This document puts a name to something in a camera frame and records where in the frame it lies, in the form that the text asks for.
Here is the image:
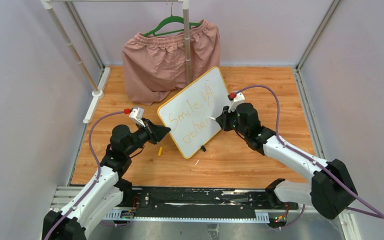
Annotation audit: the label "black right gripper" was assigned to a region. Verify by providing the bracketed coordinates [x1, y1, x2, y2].
[217, 104, 249, 137]

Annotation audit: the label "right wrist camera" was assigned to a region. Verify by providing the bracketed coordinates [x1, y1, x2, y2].
[228, 92, 245, 113]

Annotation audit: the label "white clothes rack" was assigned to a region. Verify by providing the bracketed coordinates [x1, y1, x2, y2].
[40, 0, 192, 124]

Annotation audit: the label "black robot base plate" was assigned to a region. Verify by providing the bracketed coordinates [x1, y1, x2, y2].
[51, 186, 349, 223]

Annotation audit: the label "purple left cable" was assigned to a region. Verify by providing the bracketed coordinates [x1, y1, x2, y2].
[42, 108, 133, 240]

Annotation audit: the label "yellow marker cap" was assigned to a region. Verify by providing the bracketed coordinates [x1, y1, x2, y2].
[158, 147, 163, 157]

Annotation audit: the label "aluminium cage frame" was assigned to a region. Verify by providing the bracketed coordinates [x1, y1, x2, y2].
[74, 0, 332, 188]

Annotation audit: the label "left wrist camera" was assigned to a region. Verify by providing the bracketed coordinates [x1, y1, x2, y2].
[129, 106, 145, 127]

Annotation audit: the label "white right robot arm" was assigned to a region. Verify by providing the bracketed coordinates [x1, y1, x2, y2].
[214, 103, 358, 220]

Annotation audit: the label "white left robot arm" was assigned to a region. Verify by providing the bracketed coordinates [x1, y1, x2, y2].
[41, 118, 171, 240]

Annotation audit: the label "metal whiteboard stand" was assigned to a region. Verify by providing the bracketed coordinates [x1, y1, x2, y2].
[200, 145, 207, 152]

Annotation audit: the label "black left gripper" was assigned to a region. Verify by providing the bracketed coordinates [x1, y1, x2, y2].
[125, 118, 171, 156]

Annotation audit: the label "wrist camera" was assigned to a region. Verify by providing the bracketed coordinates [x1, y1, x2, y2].
[228, 92, 245, 113]
[129, 106, 145, 127]

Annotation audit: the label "green clothes hanger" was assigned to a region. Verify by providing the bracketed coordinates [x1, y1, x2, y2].
[142, 3, 202, 38]

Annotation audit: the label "yellow framed whiteboard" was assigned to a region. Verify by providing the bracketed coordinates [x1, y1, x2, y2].
[157, 67, 230, 159]

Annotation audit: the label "pink shorts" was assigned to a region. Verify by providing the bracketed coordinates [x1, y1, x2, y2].
[122, 20, 221, 106]

